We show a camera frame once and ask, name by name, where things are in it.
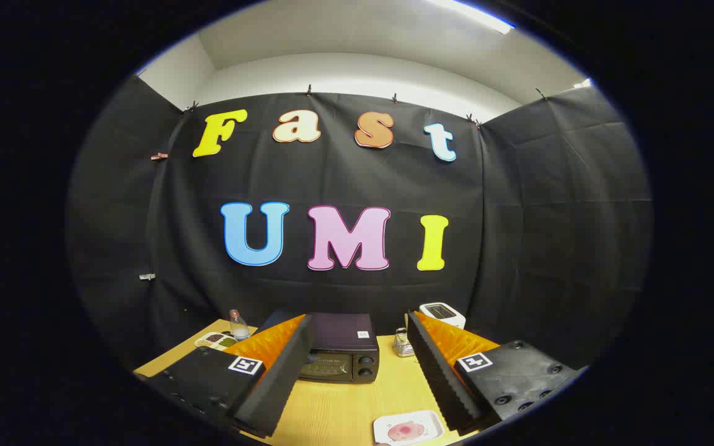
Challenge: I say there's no metal wire holder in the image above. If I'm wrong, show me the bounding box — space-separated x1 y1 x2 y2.
393 327 415 358

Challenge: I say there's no white toaster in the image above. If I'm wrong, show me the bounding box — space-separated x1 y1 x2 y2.
419 302 467 330

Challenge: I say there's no divided food tray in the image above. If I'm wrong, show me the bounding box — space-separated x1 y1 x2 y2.
195 331 238 351

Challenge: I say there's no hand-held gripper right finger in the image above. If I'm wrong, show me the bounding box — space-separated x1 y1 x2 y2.
407 311 581 435

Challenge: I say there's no clear plastic bottle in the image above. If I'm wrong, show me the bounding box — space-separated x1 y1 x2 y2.
229 309 250 341

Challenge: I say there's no black toaster oven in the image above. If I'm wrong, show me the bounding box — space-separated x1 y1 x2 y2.
258 312 381 385

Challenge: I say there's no pink ham slice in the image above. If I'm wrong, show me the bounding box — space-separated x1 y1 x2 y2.
388 422 423 442

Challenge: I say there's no white square plate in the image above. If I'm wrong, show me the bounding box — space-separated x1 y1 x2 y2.
373 410 444 446

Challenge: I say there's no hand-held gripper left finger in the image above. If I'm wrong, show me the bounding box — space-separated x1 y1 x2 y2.
146 314 317 439

